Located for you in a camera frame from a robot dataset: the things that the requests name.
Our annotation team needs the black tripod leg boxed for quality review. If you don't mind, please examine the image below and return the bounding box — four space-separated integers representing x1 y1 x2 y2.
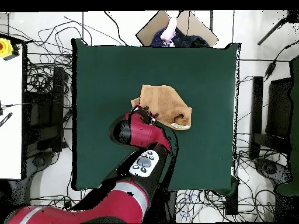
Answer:
256 10 299 46

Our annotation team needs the black ribbed strap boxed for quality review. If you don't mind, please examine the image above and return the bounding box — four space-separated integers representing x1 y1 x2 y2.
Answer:
0 112 13 128

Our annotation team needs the black metal post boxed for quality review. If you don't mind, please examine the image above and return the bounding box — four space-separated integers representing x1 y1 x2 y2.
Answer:
249 76 264 159

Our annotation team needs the pink garment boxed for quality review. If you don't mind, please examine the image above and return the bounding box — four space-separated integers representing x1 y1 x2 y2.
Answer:
160 17 178 45

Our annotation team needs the green fabric sheet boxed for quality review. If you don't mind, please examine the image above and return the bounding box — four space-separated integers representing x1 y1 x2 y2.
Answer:
276 54 299 197

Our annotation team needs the blue dotted garment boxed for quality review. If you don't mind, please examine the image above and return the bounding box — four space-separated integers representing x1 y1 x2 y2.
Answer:
150 27 168 47

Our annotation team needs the black power adapter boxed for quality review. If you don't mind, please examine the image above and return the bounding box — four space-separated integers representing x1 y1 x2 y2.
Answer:
263 61 277 79

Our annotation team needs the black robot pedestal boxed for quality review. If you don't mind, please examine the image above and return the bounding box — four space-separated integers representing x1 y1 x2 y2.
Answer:
144 190 178 224

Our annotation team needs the dark green table cloth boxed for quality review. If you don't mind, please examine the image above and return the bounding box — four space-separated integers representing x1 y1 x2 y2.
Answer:
71 38 241 195

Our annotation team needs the yellow emergency stop button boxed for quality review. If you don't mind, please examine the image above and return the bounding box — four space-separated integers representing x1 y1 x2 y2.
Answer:
0 37 14 59

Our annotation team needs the tan terry towel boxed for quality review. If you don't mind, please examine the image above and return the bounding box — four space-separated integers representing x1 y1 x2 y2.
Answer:
130 84 193 131

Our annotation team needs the black cable tangle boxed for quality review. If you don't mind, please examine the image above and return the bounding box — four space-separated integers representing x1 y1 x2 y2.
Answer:
175 130 281 222
24 16 94 99

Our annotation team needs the black flat panel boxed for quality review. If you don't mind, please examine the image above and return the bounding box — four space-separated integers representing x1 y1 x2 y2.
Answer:
265 78 293 141

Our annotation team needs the brown cardboard box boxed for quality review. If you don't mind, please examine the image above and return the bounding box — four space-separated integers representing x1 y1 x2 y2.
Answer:
135 10 219 48

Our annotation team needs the dark navy garment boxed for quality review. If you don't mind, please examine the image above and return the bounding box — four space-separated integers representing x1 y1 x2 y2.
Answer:
171 27 211 48

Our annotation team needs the white desk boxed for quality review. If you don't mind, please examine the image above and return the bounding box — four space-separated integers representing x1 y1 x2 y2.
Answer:
0 44 23 180

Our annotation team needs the grey wheeled stand base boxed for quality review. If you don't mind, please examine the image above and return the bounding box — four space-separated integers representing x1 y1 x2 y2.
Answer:
253 157 293 187
9 150 55 207

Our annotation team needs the black equipment rack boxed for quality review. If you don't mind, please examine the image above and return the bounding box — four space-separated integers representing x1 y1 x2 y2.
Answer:
23 66 67 152

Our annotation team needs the black table leg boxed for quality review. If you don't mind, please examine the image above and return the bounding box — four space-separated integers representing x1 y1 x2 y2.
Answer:
225 190 239 216

